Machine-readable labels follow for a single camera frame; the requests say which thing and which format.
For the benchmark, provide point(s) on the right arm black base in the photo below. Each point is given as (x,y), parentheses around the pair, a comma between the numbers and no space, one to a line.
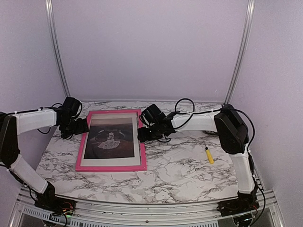
(243,203)

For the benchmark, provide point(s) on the right aluminium corner post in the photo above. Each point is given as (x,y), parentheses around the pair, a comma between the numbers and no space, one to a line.
(242,49)

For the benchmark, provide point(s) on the pink wooden picture frame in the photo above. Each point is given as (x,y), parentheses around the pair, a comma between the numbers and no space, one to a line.
(111,165)

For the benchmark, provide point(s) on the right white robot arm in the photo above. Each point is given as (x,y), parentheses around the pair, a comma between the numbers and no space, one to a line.
(226,121)

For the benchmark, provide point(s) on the aluminium corner post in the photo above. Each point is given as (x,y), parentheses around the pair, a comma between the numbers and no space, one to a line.
(56,48)
(242,49)

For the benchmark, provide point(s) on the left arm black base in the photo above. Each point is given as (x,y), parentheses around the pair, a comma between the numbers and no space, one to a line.
(49,201)

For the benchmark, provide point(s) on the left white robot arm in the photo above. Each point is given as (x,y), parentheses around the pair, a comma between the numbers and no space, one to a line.
(11,126)

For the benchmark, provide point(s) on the canyon landscape photo print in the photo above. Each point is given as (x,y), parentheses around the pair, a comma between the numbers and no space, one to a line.
(110,138)

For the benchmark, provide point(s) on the left aluminium corner post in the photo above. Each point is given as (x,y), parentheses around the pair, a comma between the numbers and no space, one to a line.
(56,48)

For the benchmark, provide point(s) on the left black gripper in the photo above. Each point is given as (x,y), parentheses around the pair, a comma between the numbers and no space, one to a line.
(83,127)

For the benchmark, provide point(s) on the yellow handled screwdriver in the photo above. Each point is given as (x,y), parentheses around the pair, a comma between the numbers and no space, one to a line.
(209,156)

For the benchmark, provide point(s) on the aluminium front rail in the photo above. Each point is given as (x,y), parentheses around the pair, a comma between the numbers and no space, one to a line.
(88,213)

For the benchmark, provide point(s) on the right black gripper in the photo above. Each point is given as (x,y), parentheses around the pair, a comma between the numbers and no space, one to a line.
(143,136)

